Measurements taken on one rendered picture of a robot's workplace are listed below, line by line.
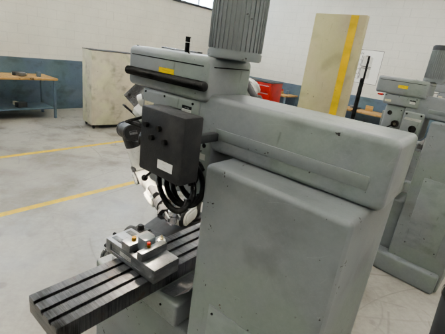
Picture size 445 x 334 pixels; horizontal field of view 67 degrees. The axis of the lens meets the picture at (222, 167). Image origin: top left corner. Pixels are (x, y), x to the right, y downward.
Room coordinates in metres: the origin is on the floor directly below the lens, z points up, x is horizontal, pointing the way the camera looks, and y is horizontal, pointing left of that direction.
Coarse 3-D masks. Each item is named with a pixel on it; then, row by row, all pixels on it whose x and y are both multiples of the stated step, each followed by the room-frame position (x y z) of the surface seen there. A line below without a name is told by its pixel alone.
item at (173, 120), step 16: (144, 112) 1.04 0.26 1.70; (160, 112) 0.99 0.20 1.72; (176, 112) 1.00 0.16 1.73; (144, 128) 1.03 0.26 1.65; (160, 128) 0.98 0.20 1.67; (176, 128) 0.95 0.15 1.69; (192, 128) 0.95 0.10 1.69; (144, 144) 1.03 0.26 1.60; (160, 144) 0.98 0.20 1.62; (176, 144) 0.94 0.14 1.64; (192, 144) 0.96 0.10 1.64; (144, 160) 1.03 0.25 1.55; (160, 160) 0.98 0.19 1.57; (176, 160) 0.94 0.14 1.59; (192, 160) 0.96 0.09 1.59; (160, 176) 0.98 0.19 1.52; (176, 176) 0.93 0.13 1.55; (192, 176) 0.97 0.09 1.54
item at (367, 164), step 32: (224, 96) 1.24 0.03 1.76; (224, 128) 1.17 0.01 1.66; (256, 128) 1.09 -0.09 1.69; (288, 128) 1.02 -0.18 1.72; (320, 128) 0.96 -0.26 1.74; (352, 128) 0.93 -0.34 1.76; (384, 128) 1.01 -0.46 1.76; (256, 160) 1.08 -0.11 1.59; (288, 160) 1.00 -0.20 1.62; (320, 160) 0.94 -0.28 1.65; (352, 160) 0.89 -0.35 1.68; (384, 160) 0.84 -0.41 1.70; (352, 192) 0.88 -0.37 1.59; (384, 192) 0.83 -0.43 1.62
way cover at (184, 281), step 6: (186, 276) 1.38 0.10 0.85; (192, 276) 1.38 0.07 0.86; (174, 282) 1.33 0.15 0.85; (180, 282) 1.32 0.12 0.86; (186, 282) 1.32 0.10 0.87; (192, 282) 1.32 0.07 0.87; (168, 288) 1.27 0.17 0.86; (174, 288) 1.27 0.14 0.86; (180, 288) 1.27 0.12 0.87; (186, 288) 1.27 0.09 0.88; (192, 288) 1.16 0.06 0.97; (168, 294) 1.22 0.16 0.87; (174, 294) 1.22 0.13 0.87; (180, 294) 1.18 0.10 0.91
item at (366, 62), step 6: (366, 60) 5.07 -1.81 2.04; (372, 60) 5.27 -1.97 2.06; (360, 66) 4.96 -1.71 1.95; (366, 66) 5.09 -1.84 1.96; (360, 72) 4.97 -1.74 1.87; (366, 72) 5.17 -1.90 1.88; (360, 78) 5.12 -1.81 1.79; (366, 78) 5.23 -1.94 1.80; (360, 84) 5.10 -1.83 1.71; (360, 90) 5.09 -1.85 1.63; (354, 102) 5.12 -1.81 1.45; (354, 108) 5.10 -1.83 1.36; (354, 114) 5.09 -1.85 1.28
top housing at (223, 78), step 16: (144, 48) 1.44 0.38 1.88; (160, 48) 1.48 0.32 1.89; (144, 64) 1.42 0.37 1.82; (160, 64) 1.36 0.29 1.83; (176, 64) 1.31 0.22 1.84; (192, 64) 1.26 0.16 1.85; (208, 64) 1.22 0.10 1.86; (224, 64) 1.27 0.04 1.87; (240, 64) 1.35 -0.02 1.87; (144, 80) 1.42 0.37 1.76; (208, 80) 1.22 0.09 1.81; (224, 80) 1.28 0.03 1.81; (240, 80) 1.36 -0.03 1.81; (192, 96) 1.25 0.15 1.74; (208, 96) 1.22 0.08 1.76
